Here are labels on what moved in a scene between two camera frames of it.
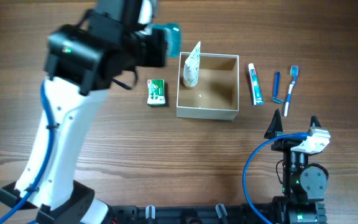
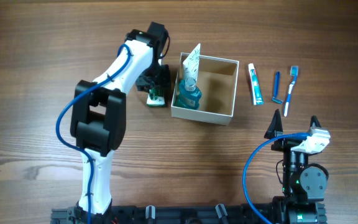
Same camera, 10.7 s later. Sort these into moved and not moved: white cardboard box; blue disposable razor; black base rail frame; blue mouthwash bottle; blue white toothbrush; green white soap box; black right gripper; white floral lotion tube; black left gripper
Moved: black left gripper; blue mouthwash bottle; white cardboard box
Not moved: black right gripper; blue white toothbrush; blue disposable razor; white floral lotion tube; black base rail frame; green white soap box
